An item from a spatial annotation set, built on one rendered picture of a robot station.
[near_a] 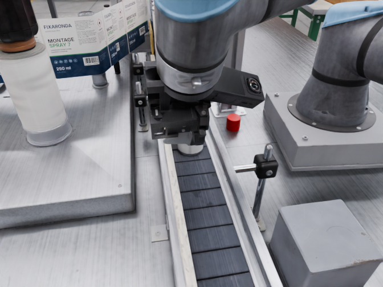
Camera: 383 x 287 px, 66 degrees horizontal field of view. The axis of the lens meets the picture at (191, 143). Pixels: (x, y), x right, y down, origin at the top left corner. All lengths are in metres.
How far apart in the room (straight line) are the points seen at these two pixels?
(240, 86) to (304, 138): 0.25
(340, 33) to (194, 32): 0.42
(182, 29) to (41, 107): 0.41
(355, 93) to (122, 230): 0.52
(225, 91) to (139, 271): 0.29
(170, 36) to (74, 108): 0.53
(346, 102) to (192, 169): 0.34
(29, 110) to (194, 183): 0.33
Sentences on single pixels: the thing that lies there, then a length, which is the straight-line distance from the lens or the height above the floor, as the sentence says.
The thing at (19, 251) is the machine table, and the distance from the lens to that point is 0.56.
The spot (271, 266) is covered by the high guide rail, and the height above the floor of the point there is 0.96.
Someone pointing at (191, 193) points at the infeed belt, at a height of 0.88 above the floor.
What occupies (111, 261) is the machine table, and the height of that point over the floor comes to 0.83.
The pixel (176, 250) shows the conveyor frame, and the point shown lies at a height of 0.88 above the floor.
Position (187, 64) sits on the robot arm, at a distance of 0.28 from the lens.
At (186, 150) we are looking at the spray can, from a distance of 0.56.
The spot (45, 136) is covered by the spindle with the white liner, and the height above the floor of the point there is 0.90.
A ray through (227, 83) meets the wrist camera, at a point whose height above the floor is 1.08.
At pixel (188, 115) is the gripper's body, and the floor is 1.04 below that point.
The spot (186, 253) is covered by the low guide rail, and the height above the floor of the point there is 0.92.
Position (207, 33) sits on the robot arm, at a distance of 0.26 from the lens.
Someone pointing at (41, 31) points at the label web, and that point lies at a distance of 0.80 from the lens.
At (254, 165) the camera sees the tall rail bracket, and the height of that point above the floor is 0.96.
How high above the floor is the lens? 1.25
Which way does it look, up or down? 38 degrees down
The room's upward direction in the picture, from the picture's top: straight up
